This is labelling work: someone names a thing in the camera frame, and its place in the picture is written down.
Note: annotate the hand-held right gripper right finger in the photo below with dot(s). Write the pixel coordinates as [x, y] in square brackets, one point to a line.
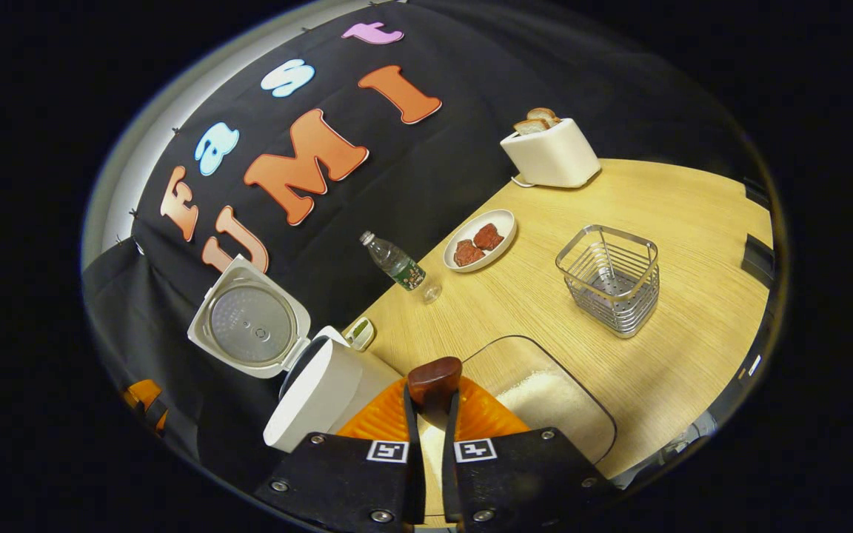
[450, 481]

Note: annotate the white toaster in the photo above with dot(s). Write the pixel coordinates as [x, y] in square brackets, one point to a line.
[552, 155]

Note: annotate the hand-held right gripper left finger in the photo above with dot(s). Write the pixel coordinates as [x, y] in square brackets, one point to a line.
[417, 481]

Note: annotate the brown wooden spoon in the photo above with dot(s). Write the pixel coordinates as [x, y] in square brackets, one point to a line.
[434, 381]

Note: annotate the small white dish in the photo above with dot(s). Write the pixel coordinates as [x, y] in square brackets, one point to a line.
[359, 334]

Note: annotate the black backdrop cloth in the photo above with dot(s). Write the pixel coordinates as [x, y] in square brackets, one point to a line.
[471, 133]

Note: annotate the white rice cooker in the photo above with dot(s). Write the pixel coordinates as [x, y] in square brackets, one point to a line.
[323, 392]

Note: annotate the clear plastic water bottle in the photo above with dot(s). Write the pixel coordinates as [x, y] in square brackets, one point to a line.
[397, 265]

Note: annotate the clear box of white rice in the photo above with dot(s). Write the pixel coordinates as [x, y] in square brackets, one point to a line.
[560, 407]

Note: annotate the black table edge block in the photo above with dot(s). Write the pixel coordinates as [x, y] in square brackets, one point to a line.
[758, 260]
[757, 194]

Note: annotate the red meat piece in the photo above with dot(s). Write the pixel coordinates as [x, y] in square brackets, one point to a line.
[468, 253]
[488, 237]

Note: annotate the white oval plate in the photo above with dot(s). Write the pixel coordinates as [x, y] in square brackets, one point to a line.
[500, 222]

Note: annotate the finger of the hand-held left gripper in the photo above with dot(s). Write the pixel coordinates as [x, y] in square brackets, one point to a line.
[149, 403]

